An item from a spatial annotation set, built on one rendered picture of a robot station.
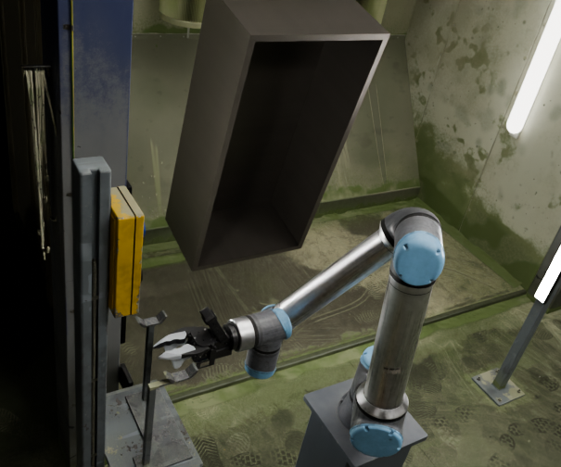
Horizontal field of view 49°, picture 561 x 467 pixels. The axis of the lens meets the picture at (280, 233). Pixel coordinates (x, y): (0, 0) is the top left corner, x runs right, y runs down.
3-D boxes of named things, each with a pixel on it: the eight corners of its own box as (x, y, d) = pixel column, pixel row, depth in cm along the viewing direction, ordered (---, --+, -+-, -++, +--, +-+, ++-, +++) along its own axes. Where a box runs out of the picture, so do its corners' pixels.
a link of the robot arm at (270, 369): (278, 359, 186) (286, 328, 179) (272, 386, 176) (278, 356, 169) (248, 351, 186) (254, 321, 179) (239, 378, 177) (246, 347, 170)
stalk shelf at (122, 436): (84, 405, 175) (84, 401, 174) (160, 383, 186) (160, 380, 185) (120, 498, 154) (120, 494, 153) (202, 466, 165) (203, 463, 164)
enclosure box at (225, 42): (164, 219, 303) (209, -18, 221) (270, 201, 332) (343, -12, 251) (191, 271, 284) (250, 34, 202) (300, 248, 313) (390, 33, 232)
